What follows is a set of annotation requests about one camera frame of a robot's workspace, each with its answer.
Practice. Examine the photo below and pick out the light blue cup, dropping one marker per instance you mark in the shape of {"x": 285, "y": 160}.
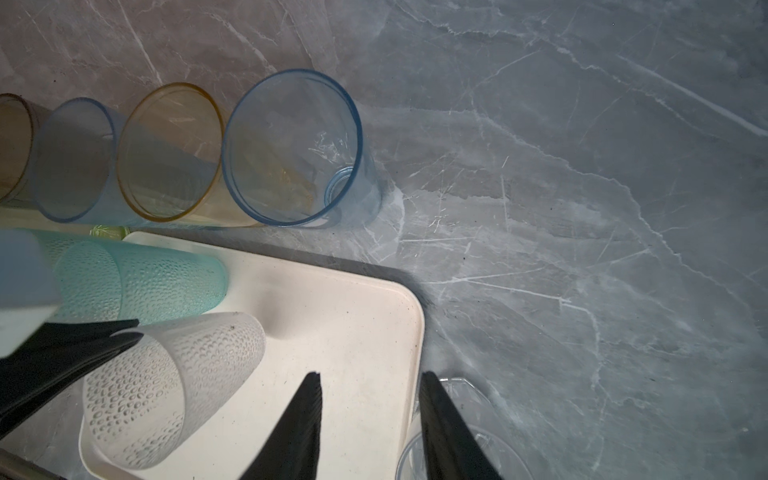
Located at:
{"x": 294, "y": 154}
{"x": 73, "y": 164}

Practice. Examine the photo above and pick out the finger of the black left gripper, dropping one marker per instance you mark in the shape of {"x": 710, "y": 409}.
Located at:
{"x": 55, "y": 357}

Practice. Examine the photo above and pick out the teal textured cup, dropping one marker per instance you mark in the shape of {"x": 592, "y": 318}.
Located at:
{"x": 55, "y": 244}
{"x": 105, "y": 281}

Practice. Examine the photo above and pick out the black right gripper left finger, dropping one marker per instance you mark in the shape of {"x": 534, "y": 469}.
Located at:
{"x": 292, "y": 450}

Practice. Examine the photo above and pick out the yellow tinted cup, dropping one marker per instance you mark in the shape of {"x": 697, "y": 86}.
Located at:
{"x": 169, "y": 165}

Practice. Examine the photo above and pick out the grey smoked cup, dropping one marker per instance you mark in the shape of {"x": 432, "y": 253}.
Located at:
{"x": 20, "y": 123}

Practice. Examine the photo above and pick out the light blue cup right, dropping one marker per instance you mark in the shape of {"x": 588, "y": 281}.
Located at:
{"x": 294, "y": 154}

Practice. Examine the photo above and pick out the clear faceted cup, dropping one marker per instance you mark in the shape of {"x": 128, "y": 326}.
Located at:
{"x": 482, "y": 420}

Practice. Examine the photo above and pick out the light blue cup left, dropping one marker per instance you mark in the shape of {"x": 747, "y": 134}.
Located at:
{"x": 73, "y": 164}

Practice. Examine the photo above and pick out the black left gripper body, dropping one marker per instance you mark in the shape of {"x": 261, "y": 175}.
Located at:
{"x": 30, "y": 293}

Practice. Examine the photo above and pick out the clear textured cup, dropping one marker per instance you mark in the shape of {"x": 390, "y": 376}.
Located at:
{"x": 142, "y": 405}

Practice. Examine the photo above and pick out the cream rectangular tray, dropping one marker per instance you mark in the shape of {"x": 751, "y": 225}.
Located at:
{"x": 364, "y": 337}

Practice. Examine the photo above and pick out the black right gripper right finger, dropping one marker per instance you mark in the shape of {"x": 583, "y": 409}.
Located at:
{"x": 450, "y": 449}

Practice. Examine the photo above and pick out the green tinted cup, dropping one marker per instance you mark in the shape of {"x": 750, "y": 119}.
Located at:
{"x": 117, "y": 233}

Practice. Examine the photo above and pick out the teal textured cup front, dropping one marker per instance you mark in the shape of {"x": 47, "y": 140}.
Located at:
{"x": 105, "y": 281}

